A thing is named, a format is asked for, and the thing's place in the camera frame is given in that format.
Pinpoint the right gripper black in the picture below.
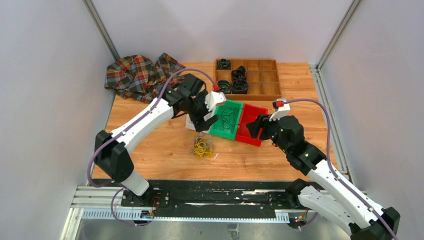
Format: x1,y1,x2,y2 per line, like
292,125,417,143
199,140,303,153
246,111,291,154

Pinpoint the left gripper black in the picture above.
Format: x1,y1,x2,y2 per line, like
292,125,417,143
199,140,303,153
187,90,219,132

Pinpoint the brown wire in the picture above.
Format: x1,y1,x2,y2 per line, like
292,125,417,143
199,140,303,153
190,135,215,158

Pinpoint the yellow wire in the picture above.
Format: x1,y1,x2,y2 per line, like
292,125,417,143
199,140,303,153
192,137,216,159

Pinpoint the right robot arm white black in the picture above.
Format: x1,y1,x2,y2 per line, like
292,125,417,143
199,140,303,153
246,114,400,240

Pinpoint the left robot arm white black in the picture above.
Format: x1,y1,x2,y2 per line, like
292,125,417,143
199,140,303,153
90,74,227,207

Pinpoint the white plastic bin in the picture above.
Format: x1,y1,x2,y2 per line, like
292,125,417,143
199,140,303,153
185,114,196,131

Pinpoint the red plastic bin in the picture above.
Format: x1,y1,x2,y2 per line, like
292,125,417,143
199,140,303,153
234,103,269,147

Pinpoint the green plastic bin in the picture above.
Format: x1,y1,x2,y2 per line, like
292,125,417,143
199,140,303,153
209,100,244,140

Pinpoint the rolled belt bottom left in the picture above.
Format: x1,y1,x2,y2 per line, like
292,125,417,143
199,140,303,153
217,80,232,94

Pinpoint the rolled belt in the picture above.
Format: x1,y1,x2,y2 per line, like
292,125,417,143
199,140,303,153
231,79,249,94
231,65,247,81
216,58,232,70
217,80,232,94

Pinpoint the rolled belt bottom right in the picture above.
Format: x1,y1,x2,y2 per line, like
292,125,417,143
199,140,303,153
231,79,249,94

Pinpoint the wooden compartment tray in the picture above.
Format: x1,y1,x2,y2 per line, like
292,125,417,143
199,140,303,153
214,58,282,101

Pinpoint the rolled belt middle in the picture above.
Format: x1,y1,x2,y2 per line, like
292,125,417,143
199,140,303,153
231,65,247,81

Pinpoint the rolled belt top left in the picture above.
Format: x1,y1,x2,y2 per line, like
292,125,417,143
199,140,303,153
216,58,232,70

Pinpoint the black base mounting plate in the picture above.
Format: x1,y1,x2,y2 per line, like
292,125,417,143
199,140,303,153
106,179,307,220

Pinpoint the plaid cloth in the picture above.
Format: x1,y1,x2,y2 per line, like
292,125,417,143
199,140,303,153
104,53,186,103

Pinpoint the dark wire in green bin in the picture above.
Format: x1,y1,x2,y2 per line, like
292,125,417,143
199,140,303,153
218,106,240,131

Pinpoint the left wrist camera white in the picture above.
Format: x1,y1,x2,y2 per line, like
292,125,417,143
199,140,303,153
204,91,227,112

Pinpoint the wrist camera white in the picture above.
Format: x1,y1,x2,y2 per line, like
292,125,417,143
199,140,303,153
204,91,227,112
269,98,291,122

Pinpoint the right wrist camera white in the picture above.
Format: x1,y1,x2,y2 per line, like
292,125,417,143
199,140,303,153
269,98,291,122

